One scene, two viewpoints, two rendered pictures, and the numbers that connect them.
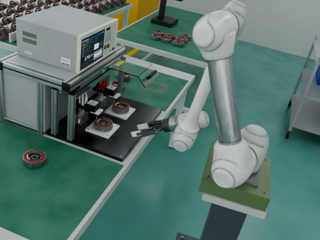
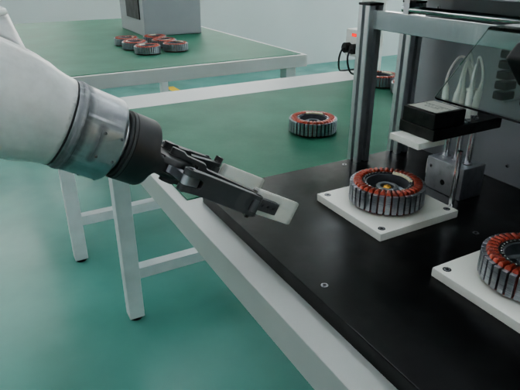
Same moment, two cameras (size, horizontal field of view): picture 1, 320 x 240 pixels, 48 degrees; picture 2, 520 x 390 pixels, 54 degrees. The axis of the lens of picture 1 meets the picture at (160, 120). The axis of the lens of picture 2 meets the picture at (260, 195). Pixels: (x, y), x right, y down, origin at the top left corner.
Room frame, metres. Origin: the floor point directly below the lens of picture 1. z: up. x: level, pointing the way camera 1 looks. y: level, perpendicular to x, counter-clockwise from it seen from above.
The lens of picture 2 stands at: (2.13, -0.30, 1.12)
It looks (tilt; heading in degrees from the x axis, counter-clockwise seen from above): 25 degrees down; 137
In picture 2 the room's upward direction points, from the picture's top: straight up
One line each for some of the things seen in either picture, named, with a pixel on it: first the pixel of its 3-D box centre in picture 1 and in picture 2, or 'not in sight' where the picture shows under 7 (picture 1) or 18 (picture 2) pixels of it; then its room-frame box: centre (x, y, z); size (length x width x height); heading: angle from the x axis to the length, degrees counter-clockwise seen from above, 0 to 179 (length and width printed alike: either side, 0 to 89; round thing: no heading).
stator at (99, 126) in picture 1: (103, 124); (386, 190); (1.75, 0.32, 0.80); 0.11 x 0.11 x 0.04
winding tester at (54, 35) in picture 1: (69, 35); not in sight; (1.96, 0.60, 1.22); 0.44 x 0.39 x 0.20; 166
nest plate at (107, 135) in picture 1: (102, 127); (384, 204); (1.75, 0.32, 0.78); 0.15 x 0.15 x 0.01; 76
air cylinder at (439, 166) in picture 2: (81, 117); (453, 174); (1.79, 0.46, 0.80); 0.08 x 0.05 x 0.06; 166
